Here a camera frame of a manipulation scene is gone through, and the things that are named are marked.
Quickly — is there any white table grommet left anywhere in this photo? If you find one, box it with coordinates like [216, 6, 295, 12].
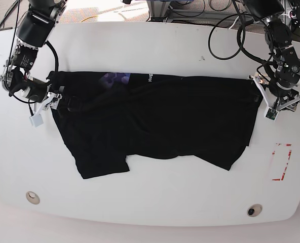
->
[26, 191, 40, 205]

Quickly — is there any aluminium frame rail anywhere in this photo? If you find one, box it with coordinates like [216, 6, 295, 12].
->
[147, 0, 292, 40]

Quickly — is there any table grommet hole right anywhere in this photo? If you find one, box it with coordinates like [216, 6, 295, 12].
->
[247, 204, 263, 217]

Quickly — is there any black t-shirt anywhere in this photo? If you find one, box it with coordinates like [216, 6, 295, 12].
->
[48, 71, 263, 179]

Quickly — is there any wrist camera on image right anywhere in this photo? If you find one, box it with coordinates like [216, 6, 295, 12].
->
[264, 107, 279, 121]

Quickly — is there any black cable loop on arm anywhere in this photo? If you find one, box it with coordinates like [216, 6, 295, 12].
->
[207, 0, 275, 66]

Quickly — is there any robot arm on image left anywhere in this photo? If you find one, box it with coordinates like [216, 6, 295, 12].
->
[0, 1, 67, 110]

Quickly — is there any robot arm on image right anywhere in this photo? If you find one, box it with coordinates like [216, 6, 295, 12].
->
[237, 1, 300, 112]

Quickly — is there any red tape rectangle marking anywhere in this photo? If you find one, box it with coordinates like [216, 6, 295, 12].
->
[269, 143, 292, 181]

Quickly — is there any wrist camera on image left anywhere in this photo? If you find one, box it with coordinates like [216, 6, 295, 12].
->
[29, 114, 44, 127]

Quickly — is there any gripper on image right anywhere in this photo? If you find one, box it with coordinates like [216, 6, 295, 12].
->
[248, 72, 300, 113]

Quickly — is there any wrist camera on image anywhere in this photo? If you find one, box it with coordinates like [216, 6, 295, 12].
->
[264, 107, 279, 121]
[29, 114, 44, 127]

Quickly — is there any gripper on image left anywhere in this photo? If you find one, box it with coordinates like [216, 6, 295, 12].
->
[21, 78, 64, 115]

